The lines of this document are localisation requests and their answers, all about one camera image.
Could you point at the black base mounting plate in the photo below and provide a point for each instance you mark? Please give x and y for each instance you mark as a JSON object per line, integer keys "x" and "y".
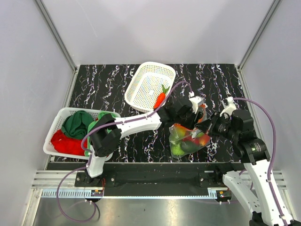
{"x": 158, "y": 179}

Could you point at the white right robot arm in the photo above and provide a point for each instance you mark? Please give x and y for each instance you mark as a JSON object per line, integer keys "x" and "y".
{"x": 265, "y": 205}

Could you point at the red fake pepper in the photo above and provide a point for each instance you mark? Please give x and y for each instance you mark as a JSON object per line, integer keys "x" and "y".
{"x": 200, "y": 139}

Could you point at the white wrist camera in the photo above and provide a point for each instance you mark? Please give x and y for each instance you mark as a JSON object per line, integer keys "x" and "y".
{"x": 228, "y": 107}
{"x": 198, "y": 104}

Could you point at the clear zip top bag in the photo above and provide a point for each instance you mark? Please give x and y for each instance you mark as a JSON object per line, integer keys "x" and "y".
{"x": 179, "y": 135}

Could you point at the left aluminium corner post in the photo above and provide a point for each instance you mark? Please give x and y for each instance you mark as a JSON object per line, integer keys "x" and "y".
{"x": 50, "y": 24}

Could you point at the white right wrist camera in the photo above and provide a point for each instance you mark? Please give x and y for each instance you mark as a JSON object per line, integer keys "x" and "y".
{"x": 228, "y": 107}

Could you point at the orange fake carrot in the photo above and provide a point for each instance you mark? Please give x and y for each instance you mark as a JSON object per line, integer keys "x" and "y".
{"x": 161, "y": 96}

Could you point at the dark green cloth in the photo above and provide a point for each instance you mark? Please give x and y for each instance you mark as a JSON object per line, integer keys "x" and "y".
{"x": 76, "y": 125}

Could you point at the aluminium corner post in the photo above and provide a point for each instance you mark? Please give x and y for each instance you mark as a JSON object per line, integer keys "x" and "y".
{"x": 50, "y": 24}
{"x": 264, "y": 24}

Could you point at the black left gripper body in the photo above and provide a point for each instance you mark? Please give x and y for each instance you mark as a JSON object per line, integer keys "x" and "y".
{"x": 187, "y": 121}

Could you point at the white perforated plastic basket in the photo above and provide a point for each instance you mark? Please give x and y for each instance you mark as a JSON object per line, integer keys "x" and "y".
{"x": 147, "y": 84}

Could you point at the red cloth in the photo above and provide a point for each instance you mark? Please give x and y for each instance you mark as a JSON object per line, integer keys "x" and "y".
{"x": 66, "y": 145}

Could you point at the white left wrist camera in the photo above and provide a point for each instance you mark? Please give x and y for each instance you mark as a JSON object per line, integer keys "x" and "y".
{"x": 198, "y": 104}

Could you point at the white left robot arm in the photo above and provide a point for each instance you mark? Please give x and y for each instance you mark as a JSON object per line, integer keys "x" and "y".
{"x": 108, "y": 131}

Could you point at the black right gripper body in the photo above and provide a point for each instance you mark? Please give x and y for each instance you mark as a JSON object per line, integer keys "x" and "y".
{"x": 221, "y": 126}

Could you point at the aluminium rail frame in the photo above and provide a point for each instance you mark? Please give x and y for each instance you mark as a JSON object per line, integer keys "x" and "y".
{"x": 56, "y": 201}

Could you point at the white basket with cloths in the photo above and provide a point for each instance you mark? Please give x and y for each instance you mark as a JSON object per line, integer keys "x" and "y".
{"x": 48, "y": 148}

